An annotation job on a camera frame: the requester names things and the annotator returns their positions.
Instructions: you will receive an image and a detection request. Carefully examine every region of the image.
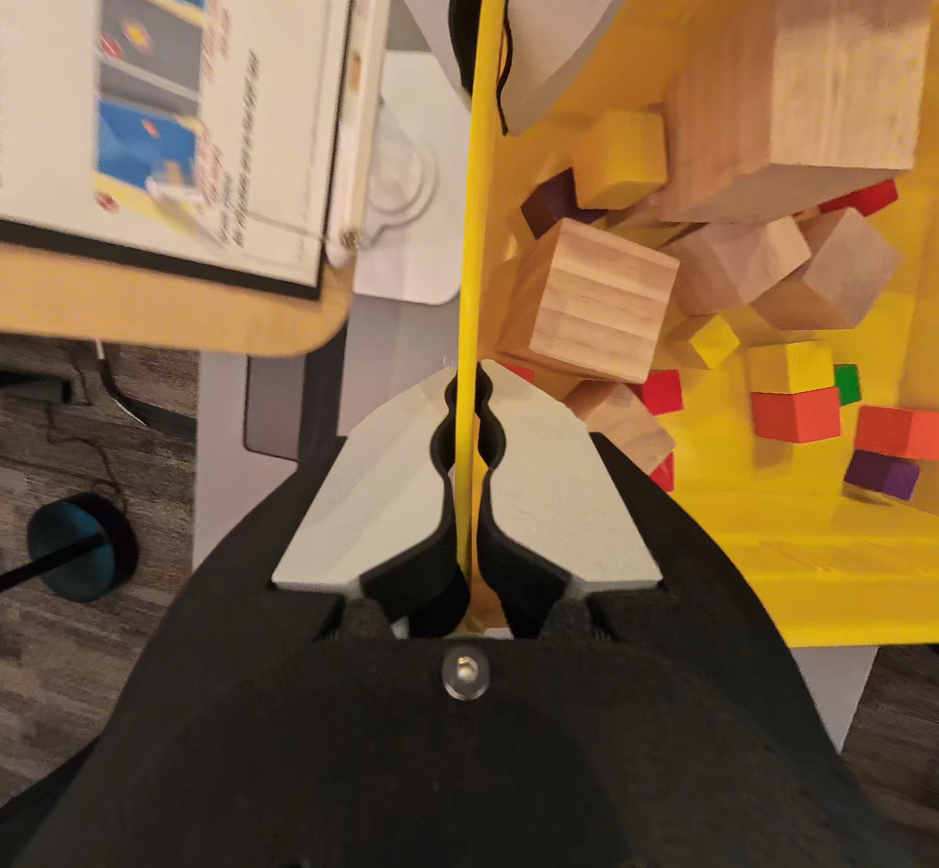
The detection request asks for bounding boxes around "teal round stand base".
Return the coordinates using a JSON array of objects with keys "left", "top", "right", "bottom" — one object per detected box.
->
[{"left": 27, "top": 494, "right": 139, "bottom": 604}]

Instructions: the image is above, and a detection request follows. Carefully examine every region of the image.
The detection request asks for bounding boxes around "tan wooden board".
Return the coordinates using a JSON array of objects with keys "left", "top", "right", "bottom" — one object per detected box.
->
[{"left": 0, "top": 241, "right": 355, "bottom": 360}]

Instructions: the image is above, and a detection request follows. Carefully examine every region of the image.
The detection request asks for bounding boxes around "printed paper sheet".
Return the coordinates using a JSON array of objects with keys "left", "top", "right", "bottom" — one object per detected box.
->
[{"left": 0, "top": 0, "right": 364, "bottom": 306}]

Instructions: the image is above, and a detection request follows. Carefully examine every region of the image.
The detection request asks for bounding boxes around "black metal bar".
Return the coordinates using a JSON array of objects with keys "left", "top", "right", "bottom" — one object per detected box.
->
[{"left": 244, "top": 325, "right": 347, "bottom": 462}]

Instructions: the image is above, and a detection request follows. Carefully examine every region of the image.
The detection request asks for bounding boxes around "black floor cable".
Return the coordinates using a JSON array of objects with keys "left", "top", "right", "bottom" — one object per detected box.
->
[{"left": 44, "top": 340, "right": 201, "bottom": 510}]

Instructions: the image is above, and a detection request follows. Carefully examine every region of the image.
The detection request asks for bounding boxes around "yellow plastic box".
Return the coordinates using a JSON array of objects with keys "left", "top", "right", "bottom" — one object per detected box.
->
[{"left": 455, "top": 0, "right": 939, "bottom": 650}]

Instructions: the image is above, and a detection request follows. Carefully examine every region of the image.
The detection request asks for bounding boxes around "clear acrylic holder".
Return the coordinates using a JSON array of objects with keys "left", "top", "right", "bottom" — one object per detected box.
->
[{"left": 365, "top": 101, "right": 441, "bottom": 229}]

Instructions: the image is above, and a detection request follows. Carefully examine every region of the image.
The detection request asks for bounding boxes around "black stand pole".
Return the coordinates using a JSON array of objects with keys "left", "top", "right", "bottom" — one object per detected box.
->
[{"left": 0, "top": 532, "right": 107, "bottom": 592}]

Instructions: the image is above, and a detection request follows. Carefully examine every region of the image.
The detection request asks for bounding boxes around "pile of wooden cubes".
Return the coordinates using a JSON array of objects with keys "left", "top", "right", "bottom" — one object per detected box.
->
[{"left": 499, "top": 0, "right": 939, "bottom": 504}]

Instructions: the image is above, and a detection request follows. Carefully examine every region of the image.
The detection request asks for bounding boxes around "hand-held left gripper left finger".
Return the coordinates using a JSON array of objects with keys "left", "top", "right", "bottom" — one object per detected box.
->
[{"left": 271, "top": 365, "right": 472, "bottom": 638}]

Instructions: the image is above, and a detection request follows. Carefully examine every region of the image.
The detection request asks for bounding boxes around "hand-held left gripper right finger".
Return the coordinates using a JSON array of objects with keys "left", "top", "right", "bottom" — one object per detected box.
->
[{"left": 477, "top": 360, "right": 663, "bottom": 639}]

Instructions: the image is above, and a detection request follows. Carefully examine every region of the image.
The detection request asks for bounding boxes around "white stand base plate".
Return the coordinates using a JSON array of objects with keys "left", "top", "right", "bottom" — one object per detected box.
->
[{"left": 351, "top": 50, "right": 472, "bottom": 306}]

